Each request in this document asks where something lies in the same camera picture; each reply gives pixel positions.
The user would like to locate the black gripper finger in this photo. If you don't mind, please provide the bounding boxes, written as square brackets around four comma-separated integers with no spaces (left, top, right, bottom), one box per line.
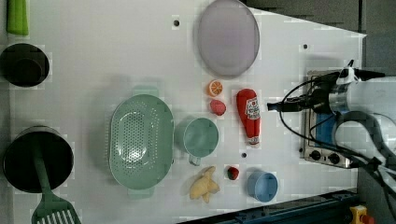
[267,102,303,112]

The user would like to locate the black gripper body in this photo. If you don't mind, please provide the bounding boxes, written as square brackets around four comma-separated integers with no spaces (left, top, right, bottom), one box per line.
[306,72,339,114]

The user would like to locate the red ketchup bottle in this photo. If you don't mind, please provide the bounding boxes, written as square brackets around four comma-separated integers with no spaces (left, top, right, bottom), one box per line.
[236,89,261,146]

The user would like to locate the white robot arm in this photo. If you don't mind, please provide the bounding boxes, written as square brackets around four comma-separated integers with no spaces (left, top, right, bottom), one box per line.
[267,69,395,176]

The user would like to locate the green strainer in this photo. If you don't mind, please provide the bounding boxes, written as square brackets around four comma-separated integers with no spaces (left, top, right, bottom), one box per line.
[108,86,174,200]

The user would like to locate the orange slice toy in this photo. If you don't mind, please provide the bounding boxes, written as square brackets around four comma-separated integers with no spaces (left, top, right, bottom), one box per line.
[207,79,223,97]

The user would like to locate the blue bowl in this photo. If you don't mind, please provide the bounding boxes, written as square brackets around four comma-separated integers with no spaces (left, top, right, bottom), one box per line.
[247,170,278,203]

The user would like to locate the small red strawberry toy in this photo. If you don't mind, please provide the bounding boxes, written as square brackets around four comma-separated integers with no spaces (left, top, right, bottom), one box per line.
[227,166,239,180]

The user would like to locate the green mug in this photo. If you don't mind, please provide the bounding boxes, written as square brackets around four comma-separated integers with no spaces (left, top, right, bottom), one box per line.
[182,118,219,166]

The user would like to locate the grey round plate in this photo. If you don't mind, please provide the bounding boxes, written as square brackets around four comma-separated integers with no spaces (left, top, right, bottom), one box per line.
[197,0,260,77]

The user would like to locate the yellow banana toy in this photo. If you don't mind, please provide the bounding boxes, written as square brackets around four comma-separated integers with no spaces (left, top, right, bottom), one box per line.
[190,166,219,203]

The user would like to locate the green slotted spatula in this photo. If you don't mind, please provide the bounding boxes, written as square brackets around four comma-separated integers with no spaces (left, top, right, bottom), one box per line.
[31,138,81,224]

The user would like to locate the small black cylinder container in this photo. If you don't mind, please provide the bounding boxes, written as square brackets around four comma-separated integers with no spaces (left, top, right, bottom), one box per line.
[0,43,50,88]

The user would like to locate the large black utensil holder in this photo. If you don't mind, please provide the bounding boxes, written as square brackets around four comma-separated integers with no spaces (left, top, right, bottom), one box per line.
[3,126,74,193]

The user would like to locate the green bottle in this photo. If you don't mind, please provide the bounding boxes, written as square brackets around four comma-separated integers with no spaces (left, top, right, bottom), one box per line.
[7,0,29,35]

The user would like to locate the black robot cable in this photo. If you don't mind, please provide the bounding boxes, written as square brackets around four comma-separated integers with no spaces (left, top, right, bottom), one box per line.
[278,77,396,218]

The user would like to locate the blue metal frame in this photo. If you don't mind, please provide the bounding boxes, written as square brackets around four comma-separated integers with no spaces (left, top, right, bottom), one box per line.
[177,190,361,224]

